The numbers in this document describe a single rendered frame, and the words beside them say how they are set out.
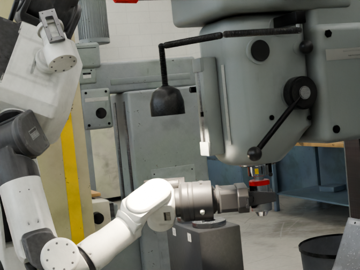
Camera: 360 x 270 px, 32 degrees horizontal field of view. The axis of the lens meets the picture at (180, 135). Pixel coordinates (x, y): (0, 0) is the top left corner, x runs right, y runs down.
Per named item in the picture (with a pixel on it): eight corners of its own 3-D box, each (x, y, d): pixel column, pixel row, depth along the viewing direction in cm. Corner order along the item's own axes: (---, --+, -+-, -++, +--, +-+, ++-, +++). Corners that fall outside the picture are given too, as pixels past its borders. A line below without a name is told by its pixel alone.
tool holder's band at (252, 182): (268, 185, 137) (268, 180, 137) (247, 186, 139) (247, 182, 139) (271, 182, 142) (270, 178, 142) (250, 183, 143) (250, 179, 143)
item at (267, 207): (270, 211, 138) (268, 185, 137) (249, 212, 139) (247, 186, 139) (273, 207, 142) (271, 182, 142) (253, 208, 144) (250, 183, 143)
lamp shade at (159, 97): (143, 117, 130) (141, 88, 130) (167, 114, 135) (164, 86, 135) (169, 115, 125) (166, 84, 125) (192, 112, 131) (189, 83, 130)
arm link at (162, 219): (194, 204, 134) (142, 208, 135) (197, 233, 142) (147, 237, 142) (191, 165, 142) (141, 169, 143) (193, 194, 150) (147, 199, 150)
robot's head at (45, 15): (45, 62, 143) (43, 43, 136) (35, 34, 146) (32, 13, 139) (72, 56, 144) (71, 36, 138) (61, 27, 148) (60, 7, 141)
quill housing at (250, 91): (246, 170, 127) (231, 12, 125) (201, 164, 146) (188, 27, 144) (322, 158, 135) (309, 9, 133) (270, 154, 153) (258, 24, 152)
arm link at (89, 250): (138, 239, 132) (64, 297, 123) (128, 248, 141) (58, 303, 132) (107, 199, 133) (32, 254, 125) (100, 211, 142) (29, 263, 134)
